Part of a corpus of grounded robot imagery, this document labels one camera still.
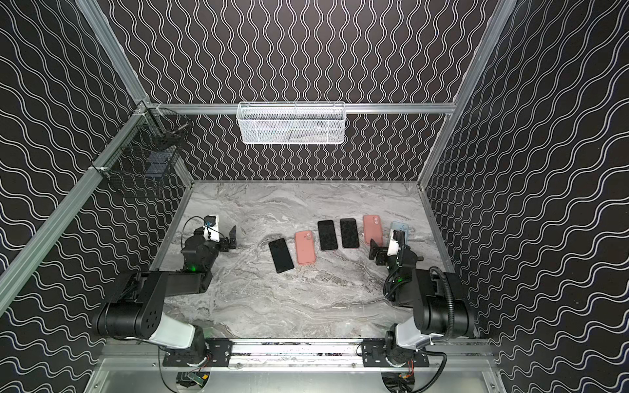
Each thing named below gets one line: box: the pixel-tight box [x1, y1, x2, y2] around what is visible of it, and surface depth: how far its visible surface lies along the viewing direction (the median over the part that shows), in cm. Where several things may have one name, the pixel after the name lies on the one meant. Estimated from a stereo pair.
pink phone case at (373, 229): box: [362, 214, 384, 247], surface depth 108 cm
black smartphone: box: [339, 217, 360, 249], surface depth 105 cm
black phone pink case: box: [268, 238, 295, 274], surface depth 97 cm
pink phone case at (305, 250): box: [294, 230, 317, 266], surface depth 100 cm
